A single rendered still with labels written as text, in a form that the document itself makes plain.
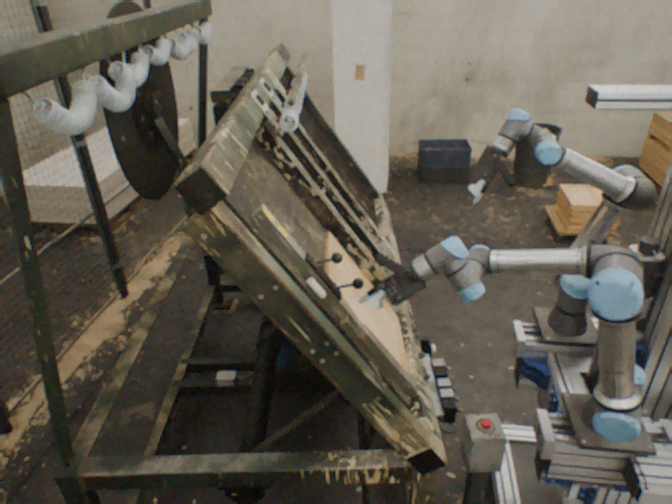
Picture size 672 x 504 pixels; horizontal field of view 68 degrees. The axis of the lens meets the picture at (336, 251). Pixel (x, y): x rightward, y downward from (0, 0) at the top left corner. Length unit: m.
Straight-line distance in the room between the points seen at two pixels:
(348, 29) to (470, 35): 1.96
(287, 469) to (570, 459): 0.96
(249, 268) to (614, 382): 1.03
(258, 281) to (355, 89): 4.35
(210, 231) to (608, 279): 0.99
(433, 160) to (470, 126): 1.18
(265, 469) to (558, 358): 1.22
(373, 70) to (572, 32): 2.69
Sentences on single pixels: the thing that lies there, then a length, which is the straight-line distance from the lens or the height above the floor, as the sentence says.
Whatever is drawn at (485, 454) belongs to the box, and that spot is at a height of 0.86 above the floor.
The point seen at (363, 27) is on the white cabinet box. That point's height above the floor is 1.79.
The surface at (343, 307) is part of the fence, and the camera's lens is 1.71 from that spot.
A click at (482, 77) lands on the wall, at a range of 7.00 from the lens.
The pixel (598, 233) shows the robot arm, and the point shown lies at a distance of 2.17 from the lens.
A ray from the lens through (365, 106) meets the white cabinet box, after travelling 5.60.
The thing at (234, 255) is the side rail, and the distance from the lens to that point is 1.34.
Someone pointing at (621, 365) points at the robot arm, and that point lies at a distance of 1.53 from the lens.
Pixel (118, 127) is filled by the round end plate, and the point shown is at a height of 1.85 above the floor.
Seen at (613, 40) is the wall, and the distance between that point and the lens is 7.28.
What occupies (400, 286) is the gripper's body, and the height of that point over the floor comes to 1.50.
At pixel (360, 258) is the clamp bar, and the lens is 2.23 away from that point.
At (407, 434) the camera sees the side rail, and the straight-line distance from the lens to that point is 1.79.
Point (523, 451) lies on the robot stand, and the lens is 2.83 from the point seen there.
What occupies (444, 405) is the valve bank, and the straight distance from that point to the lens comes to 2.17.
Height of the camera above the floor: 2.34
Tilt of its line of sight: 30 degrees down
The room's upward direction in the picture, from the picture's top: 2 degrees counter-clockwise
